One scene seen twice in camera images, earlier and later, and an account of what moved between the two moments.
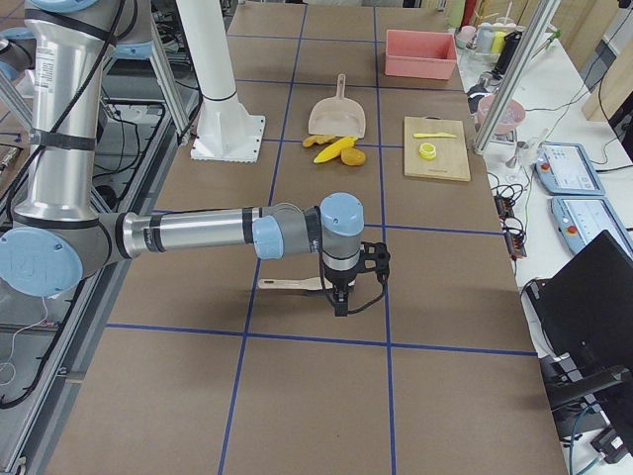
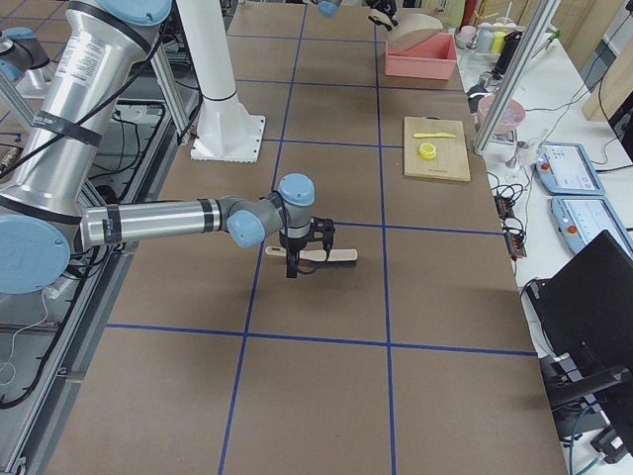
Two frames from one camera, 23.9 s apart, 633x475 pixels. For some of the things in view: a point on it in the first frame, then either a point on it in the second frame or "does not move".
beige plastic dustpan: [338, 116] -> [411, 29]
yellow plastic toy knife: [434, 135] does not move
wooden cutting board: [435, 147] does not move
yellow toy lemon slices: [427, 150] does not move
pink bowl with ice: [511, 116] does not move
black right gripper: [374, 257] -> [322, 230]
